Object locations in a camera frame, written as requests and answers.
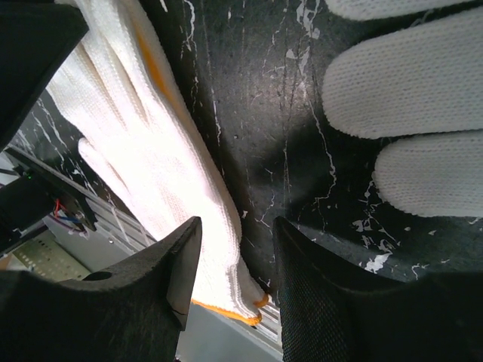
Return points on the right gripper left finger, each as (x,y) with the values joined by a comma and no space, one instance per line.
(133,310)

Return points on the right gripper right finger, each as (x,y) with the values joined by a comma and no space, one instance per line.
(332,310)

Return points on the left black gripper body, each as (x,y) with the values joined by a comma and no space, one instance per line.
(36,37)

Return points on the yellow dotted work glove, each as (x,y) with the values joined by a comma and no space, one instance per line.
(118,90)

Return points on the white knit glove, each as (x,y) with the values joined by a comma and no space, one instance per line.
(422,87)

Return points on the front aluminium rail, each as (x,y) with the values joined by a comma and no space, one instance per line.
(124,231)

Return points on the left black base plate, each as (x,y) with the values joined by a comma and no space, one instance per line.
(70,197)

